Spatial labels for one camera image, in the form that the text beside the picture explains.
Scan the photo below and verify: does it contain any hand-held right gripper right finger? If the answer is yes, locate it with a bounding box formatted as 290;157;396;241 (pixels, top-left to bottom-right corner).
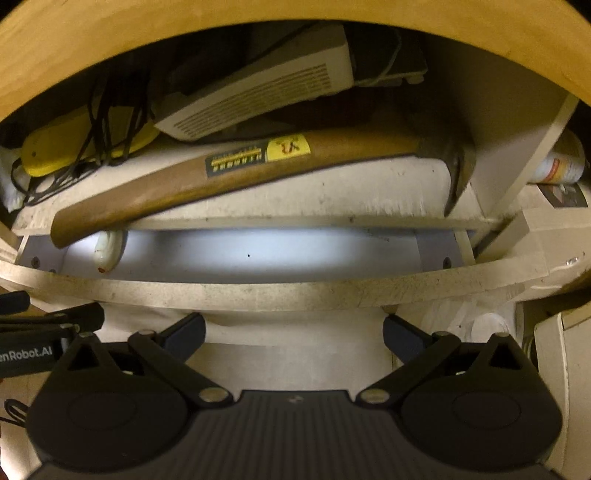
355;313;537;408

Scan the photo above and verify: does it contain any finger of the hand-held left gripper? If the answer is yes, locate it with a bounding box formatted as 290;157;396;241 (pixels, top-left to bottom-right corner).
0;303;105;340
0;291;31;317

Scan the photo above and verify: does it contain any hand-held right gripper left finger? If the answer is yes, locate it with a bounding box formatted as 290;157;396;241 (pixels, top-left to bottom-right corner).
54;312;232;409

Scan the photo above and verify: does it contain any white drawer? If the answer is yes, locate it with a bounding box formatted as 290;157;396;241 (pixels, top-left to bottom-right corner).
0;37;580;237
0;228;557;315

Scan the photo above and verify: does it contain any white tube with red tip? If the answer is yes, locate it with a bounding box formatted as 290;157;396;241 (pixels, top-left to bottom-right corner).
92;230;128;274

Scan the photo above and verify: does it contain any yellow plastic power strip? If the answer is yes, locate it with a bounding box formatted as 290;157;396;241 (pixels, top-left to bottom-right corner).
21;104;160;178

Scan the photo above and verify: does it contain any white can with red label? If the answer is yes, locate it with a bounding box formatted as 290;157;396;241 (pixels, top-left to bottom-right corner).
526;129;588;186

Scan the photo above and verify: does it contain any white vented electronic box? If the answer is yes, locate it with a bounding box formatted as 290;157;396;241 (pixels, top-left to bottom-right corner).
152;23;356;142

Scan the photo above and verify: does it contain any thin black cable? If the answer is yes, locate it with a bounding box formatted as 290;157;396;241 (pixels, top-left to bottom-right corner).
0;399;29;428

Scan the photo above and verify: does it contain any wooden handle hammer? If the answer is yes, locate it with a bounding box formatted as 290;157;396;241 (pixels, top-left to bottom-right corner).
50;88;479;250

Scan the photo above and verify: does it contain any black cable bundle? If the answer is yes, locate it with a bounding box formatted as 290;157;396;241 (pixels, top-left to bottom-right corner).
9;69;158;209

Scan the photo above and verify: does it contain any black adapter with white cable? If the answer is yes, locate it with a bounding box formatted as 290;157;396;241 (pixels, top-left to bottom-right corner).
351;22;428;88

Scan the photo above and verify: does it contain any wooden cabinet frame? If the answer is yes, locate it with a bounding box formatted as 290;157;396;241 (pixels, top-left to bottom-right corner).
0;0;591;121

